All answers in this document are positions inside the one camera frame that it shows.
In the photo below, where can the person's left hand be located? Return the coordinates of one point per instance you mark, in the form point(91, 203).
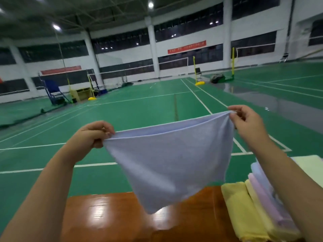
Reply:
point(88, 141)

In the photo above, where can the person's right hand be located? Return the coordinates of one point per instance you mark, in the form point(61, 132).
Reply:
point(250, 126)

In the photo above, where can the white blue towel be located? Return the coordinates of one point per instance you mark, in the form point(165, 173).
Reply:
point(262, 179)

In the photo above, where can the light blue towel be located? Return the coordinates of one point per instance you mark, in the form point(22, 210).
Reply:
point(171, 158)

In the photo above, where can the light pink towel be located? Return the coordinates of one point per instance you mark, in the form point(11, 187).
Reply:
point(275, 209)

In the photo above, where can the pale yellow towel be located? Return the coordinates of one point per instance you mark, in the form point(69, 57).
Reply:
point(262, 216)

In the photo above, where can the person's right forearm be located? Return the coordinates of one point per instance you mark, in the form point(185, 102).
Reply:
point(298, 194)

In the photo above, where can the person's left forearm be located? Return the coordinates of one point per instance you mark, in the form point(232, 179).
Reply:
point(35, 204)

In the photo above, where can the yellow wooden stand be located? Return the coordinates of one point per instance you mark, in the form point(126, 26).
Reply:
point(79, 93)

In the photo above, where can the black sports bag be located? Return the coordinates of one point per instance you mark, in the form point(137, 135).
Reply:
point(218, 78)

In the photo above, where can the blue umpire chair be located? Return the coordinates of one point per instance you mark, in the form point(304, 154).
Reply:
point(53, 90)

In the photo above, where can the dark folding chair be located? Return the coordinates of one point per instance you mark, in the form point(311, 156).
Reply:
point(198, 73)

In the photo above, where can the brown wooden bench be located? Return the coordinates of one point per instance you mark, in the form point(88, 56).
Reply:
point(101, 219)

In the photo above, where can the badminton net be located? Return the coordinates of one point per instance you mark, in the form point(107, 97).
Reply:
point(146, 68)

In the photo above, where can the red wall banner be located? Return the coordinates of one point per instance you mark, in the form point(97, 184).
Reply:
point(186, 46)
point(60, 70)

